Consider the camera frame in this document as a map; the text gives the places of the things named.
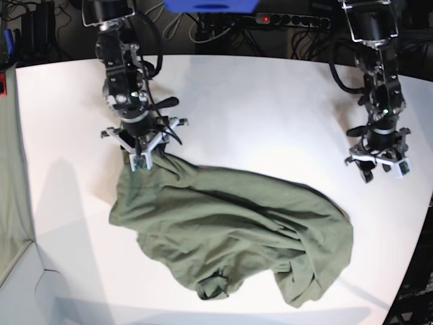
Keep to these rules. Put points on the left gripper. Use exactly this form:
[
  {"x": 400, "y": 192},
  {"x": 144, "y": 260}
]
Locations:
[{"x": 378, "y": 147}]

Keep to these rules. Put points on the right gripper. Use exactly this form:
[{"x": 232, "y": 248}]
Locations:
[{"x": 146, "y": 134}]

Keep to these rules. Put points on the olive green t-shirt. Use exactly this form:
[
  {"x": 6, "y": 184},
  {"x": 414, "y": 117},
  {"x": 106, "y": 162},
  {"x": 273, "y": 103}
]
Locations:
[{"x": 214, "y": 228}]

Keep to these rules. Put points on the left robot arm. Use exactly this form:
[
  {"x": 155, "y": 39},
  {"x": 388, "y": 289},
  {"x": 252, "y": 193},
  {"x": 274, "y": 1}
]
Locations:
[{"x": 372, "y": 25}]

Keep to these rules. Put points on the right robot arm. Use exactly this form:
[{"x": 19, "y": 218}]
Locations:
[{"x": 126, "y": 88}]

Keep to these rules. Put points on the blue box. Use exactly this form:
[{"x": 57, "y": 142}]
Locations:
[{"x": 211, "y": 6}]

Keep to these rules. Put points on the red black clamp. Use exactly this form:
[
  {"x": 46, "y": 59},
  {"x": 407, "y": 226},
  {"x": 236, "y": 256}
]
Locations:
[{"x": 3, "y": 85}]

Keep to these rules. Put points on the black case on floor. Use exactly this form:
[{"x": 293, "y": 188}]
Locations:
[{"x": 38, "y": 28}]

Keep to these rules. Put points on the grey curtain cloth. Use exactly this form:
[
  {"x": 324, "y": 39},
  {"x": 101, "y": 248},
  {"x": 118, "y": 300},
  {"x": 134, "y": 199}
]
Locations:
[{"x": 17, "y": 230}]

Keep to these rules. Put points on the black power strip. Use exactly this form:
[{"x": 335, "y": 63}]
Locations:
[{"x": 293, "y": 20}]

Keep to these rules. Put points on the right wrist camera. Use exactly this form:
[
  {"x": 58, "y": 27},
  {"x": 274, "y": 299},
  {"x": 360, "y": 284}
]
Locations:
[{"x": 137, "y": 162}]

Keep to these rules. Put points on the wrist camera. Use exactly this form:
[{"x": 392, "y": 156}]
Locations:
[
  {"x": 401, "y": 168},
  {"x": 137, "y": 162}
]

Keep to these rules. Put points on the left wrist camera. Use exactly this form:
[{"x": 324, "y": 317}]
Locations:
[{"x": 401, "y": 168}]

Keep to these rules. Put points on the blue handled tool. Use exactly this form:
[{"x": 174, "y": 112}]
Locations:
[{"x": 9, "y": 41}]

